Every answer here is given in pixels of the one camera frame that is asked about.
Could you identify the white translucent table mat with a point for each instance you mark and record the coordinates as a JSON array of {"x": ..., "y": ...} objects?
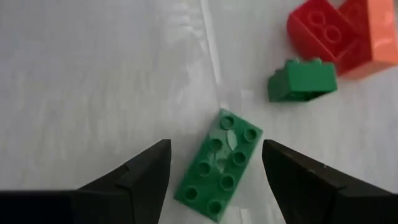
[{"x": 77, "y": 77}]

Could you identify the orange large brick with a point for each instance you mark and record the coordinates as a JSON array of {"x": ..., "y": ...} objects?
[{"x": 384, "y": 37}]

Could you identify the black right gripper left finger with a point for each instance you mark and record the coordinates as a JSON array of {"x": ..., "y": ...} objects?
[{"x": 124, "y": 202}]

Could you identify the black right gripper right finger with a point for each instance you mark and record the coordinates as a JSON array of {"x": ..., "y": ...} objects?
[{"x": 311, "y": 199}]

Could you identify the green two-by-two brick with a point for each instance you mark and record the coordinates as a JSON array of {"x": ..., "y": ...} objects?
[{"x": 301, "y": 79}]

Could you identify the red large brick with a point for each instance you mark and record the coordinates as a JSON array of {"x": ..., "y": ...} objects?
[{"x": 314, "y": 34}]

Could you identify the green two-by-four brick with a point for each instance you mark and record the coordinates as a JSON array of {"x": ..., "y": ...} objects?
[{"x": 217, "y": 168}]

